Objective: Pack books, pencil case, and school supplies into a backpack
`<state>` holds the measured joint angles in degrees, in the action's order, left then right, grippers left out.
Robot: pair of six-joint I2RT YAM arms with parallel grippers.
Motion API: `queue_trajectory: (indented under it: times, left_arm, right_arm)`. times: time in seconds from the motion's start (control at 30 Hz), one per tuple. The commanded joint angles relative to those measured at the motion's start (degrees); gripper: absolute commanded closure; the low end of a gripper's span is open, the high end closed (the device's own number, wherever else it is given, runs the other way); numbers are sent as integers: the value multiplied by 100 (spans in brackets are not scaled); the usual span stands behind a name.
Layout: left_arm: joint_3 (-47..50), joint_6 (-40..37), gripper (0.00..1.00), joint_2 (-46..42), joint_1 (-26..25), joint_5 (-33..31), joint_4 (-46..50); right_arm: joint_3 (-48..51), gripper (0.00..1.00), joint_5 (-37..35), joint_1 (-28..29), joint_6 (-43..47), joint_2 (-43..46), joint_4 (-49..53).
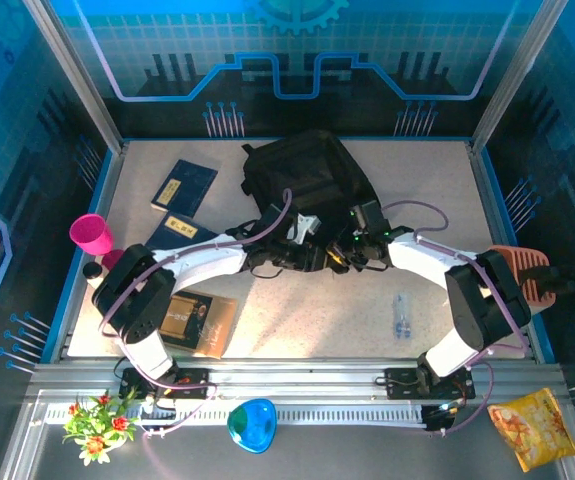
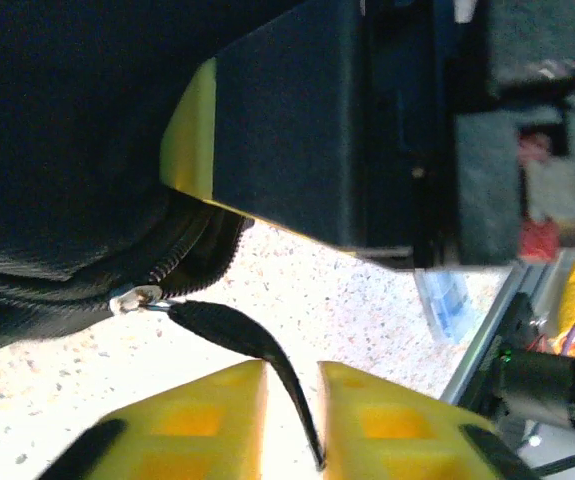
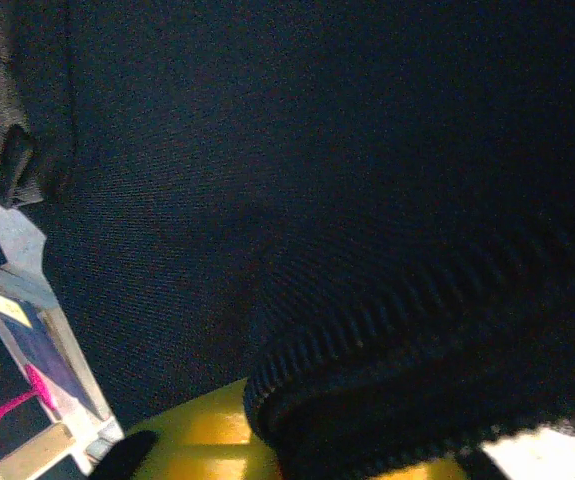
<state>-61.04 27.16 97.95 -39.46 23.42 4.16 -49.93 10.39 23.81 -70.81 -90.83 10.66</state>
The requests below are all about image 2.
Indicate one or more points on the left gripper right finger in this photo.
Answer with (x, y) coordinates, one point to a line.
(397, 435)

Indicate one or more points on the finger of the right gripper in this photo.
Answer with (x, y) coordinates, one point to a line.
(287, 125)

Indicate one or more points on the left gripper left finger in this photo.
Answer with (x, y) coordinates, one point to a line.
(182, 430)

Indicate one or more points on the black backpack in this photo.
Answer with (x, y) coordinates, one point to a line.
(67, 150)

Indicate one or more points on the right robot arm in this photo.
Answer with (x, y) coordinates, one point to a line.
(542, 375)

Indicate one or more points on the cream holder orange insert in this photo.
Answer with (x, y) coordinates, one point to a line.
(542, 235)

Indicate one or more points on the aluminium front rail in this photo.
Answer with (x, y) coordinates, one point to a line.
(482, 340)

